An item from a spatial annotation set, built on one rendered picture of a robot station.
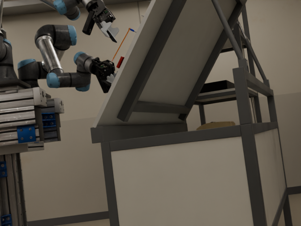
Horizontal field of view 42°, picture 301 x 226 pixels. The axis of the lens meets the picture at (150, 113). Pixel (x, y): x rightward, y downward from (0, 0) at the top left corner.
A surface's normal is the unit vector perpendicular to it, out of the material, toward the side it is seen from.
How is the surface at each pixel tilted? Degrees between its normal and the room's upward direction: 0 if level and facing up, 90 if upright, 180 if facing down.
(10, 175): 90
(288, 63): 90
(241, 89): 90
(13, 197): 90
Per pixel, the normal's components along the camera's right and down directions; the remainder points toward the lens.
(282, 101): 0.04, -0.07
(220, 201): -0.38, -0.01
